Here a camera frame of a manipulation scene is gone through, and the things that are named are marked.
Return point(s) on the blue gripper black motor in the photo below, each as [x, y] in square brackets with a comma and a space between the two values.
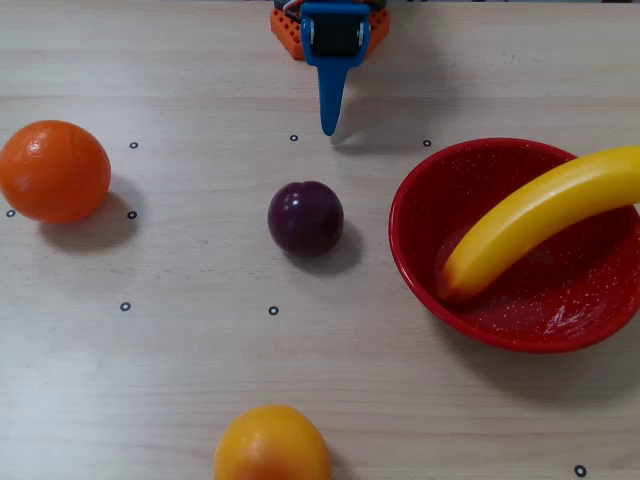
[334, 34]

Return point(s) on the yellow toy banana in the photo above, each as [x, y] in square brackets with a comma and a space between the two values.
[525, 215]

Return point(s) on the orange robot base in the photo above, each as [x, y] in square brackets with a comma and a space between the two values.
[285, 32]

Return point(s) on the red speckled enamel bowl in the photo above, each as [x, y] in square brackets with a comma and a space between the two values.
[550, 315]

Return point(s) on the dark purple plum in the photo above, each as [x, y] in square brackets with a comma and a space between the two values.
[305, 220]

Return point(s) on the orange fruit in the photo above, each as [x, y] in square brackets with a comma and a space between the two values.
[55, 172]

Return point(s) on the yellow-orange round fruit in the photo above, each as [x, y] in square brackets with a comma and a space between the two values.
[272, 445]

